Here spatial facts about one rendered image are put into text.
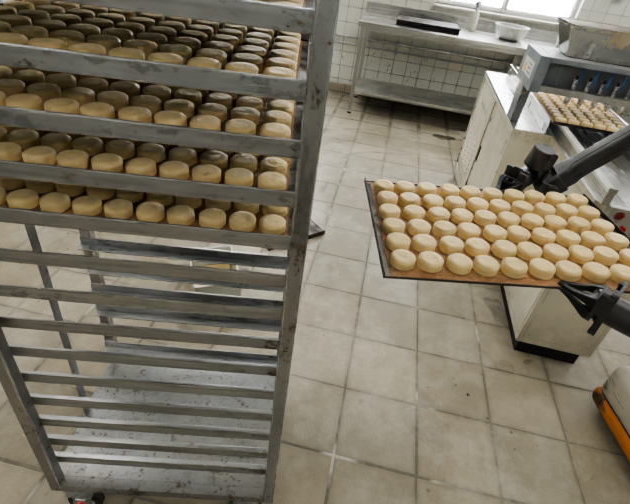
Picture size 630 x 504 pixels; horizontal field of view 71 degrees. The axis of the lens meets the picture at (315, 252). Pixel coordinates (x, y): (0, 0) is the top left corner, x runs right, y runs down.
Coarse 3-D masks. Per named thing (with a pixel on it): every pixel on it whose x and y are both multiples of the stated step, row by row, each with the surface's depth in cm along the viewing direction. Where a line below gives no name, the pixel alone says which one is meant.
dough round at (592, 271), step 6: (588, 264) 90; (594, 264) 90; (600, 264) 91; (582, 270) 90; (588, 270) 89; (594, 270) 89; (600, 270) 89; (606, 270) 89; (588, 276) 89; (594, 276) 88; (600, 276) 88; (606, 276) 88; (594, 282) 89; (600, 282) 88
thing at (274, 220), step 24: (0, 192) 79; (24, 192) 80; (48, 192) 85; (72, 192) 84; (96, 192) 84; (120, 192) 84; (144, 192) 89; (120, 216) 80; (144, 216) 80; (168, 216) 80; (192, 216) 81; (216, 216) 82; (240, 216) 83; (264, 216) 84; (288, 216) 88
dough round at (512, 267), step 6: (504, 258) 90; (510, 258) 90; (516, 258) 90; (504, 264) 88; (510, 264) 88; (516, 264) 88; (522, 264) 88; (504, 270) 88; (510, 270) 87; (516, 270) 87; (522, 270) 87; (510, 276) 88; (516, 276) 87; (522, 276) 87
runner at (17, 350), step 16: (16, 352) 97; (32, 352) 97; (48, 352) 97; (64, 352) 97; (80, 352) 96; (96, 352) 97; (112, 352) 101; (192, 368) 100; (208, 368) 100; (224, 368) 100; (240, 368) 100; (256, 368) 100; (272, 368) 100
